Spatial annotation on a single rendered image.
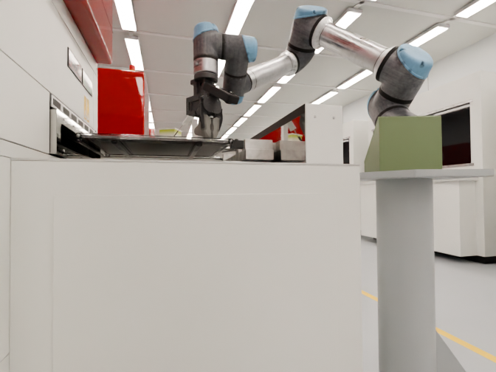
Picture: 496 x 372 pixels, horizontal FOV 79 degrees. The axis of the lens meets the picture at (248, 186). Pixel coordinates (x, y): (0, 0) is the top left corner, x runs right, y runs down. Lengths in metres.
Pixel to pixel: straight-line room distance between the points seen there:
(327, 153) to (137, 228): 0.43
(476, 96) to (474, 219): 1.29
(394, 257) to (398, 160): 0.29
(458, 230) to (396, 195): 2.85
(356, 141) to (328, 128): 4.92
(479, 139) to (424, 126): 2.93
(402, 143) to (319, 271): 0.52
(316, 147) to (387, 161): 0.35
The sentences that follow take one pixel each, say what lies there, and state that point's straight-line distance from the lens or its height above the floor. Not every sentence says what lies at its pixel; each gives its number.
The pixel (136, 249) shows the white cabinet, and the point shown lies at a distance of 0.55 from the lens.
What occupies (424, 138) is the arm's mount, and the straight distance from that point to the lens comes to 1.04.
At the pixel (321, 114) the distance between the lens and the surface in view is 0.71.
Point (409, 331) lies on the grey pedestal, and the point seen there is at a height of 0.36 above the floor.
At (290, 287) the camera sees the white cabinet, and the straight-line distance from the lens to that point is 0.62.
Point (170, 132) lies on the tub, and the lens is 1.31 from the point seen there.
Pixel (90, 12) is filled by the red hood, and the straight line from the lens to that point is 0.98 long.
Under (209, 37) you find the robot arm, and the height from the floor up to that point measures 1.22.
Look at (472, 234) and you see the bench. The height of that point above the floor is 0.30.
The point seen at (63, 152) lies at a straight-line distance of 0.79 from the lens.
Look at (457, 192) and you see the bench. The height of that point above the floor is 0.74.
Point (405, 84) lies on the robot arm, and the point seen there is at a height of 1.10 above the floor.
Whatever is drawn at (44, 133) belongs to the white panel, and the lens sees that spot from 0.73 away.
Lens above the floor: 0.76
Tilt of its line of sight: 1 degrees up
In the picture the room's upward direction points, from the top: straight up
